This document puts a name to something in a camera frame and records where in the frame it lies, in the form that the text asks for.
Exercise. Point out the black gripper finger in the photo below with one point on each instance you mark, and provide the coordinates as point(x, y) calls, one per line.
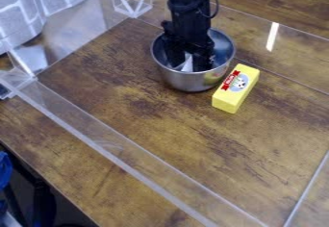
point(203, 57)
point(175, 52)

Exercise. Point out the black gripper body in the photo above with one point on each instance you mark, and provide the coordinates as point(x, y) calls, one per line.
point(187, 31)

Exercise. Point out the white and blue toy fish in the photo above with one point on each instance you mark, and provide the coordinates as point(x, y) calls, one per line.
point(187, 66)

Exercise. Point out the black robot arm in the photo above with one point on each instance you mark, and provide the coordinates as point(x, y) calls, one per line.
point(187, 34)

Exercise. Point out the silver metal pot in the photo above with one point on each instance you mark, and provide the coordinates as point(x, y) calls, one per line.
point(196, 81)

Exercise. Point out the blue object at edge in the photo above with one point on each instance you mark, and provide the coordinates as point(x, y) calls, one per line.
point(6, 173)

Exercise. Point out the yellow butter block toy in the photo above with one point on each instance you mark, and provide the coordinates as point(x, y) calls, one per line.
point(235, 88)

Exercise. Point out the clear acrylic barrier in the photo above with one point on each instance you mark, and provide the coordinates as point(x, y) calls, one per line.
point(147, 156)

